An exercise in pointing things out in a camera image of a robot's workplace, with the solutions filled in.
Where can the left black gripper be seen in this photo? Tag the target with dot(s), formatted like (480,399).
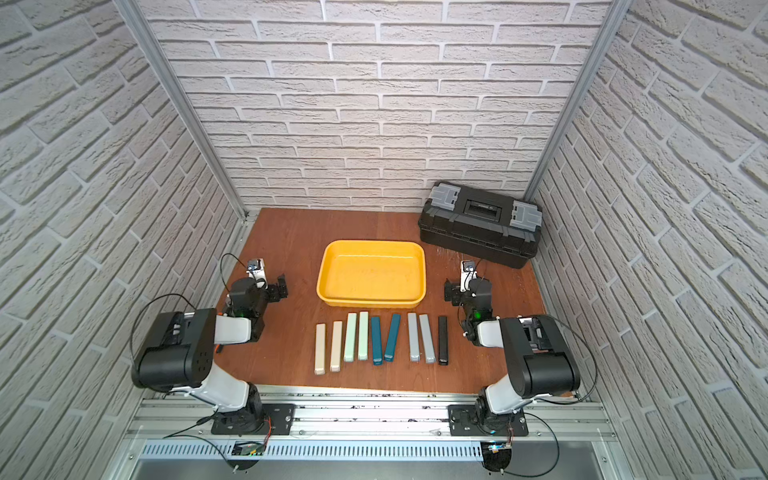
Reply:
(274,288)

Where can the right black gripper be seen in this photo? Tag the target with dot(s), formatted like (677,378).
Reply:
(455,293)

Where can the black folding pruner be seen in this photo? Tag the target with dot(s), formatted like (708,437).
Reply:
(443,348)

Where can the light green pruner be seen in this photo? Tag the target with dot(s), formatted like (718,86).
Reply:
(350,338)
(363,333)

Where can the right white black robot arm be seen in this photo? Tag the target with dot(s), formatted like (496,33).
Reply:
(537,358)

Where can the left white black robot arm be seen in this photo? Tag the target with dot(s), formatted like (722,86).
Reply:
(178,355)

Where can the black plastic toolbox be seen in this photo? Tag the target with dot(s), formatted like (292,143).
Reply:
(480,223)

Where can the grey pruner right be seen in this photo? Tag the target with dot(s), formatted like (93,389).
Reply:
(428,345)

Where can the grey pruner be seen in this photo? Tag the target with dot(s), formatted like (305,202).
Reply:
(413,337)
(428,345)

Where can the grey pruner left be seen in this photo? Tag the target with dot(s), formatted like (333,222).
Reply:
(413,337)

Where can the teal pruner right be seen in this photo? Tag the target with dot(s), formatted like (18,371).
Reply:
(392,338)

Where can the teal pruner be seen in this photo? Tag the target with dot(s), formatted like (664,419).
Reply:
(392,338)
(376,339)

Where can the yellow plastic tray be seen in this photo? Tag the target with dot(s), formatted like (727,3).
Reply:
(372,274)

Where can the teal pruner left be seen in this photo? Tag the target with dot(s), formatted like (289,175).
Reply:
(376,339)

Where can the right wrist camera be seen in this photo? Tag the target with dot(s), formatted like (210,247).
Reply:
(468,273)

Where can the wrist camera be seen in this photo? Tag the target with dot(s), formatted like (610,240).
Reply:
(256,271)
(468,273)

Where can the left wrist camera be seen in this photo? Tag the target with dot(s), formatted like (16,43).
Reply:
(256,271)

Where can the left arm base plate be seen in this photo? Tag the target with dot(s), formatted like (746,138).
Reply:
(276,419)

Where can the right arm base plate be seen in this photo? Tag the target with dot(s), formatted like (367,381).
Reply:
(475,421)

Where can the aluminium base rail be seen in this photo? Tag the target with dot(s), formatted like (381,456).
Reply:
(310,423)

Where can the left aluminium corner post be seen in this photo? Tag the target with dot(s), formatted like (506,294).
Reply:
(141,30)

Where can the aluminium corner post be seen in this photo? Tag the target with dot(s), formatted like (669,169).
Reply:
(141,30)
(605,36)

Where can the right aluminium corner post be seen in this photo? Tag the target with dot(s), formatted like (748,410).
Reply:
(605,36)

